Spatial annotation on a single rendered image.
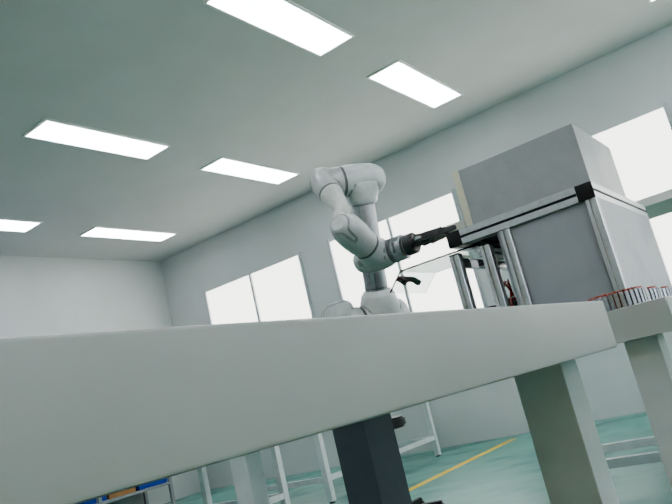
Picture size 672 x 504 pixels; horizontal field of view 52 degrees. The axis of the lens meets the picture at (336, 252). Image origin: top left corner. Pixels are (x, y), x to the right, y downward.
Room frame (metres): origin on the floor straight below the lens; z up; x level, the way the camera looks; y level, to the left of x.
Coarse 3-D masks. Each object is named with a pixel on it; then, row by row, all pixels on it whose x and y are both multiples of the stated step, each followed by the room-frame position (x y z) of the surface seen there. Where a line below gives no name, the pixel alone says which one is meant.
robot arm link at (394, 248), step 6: (390, 240) 2.37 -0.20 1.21; (396, 240) 2.35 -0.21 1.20; (390, 246) 2.36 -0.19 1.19; (396, 246) 2.35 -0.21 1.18; (390, 252) 2.37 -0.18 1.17; (396, 252) 2.36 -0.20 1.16; (402, 252) 2.35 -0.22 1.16; (390, 258) 2.38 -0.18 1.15; (396, 258) 2.38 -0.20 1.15; (402, 258) 2.38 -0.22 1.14
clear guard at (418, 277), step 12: (456, 252) 2.05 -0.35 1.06; (468, 252) 2.10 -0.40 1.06; (420, 264) 2.12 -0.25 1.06; (432, 264) 2.16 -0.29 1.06; (444, 264) 2.22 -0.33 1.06; (408, 276) 2.22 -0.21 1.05; (420, 276) 2.28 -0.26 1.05; (432, 276) 2.35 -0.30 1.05; (396, 288) 2.20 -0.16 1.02; (408, 288) 2.26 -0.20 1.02; (420, 288) 2.33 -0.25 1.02
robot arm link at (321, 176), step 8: (320, 168) 2.78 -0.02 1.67; (328, 168) 2.77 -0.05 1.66; (336, 168) 2.76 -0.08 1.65; (312, 176) 2.77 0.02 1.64; (320, 176) 2.73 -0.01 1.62; (328, 176) 2.73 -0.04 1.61; (336, 176) 2.73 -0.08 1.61; (344, 176) 2.75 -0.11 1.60; (312, 184) 2.76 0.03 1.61; (320, 184) 2.71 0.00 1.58; (344, 184) 2.76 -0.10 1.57; (344, 192) 2.78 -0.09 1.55
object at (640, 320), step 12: (660, 300) 1.03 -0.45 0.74; (612, 312) 1.07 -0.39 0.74; (624, 312) 1.06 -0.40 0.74; (636, 312) 1.05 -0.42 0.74; (648, 312) 1.04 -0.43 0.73; (660, 312) 1.03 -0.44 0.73; (612, 324) 1.07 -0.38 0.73; (624, 324) 1.06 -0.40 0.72; (636, 324) 1.05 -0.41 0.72; (648, 324) 1.04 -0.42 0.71; (660, 324) 1.03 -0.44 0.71; (624, 336) 1.06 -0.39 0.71; (636, 336) 1.05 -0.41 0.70
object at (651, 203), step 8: (664, 192) 2.65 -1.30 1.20; (640, 200) 2.70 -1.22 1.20; (648, 200) 2.68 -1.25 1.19; (656, 200) 2.67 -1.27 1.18; (664, 200) 2.65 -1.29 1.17; (648, 208) 2.74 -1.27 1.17; (656, 208) 2.79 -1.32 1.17; (664, 208) 2.84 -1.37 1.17; (648, 216) 2.95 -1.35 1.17; (656, 216) 3.00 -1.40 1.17
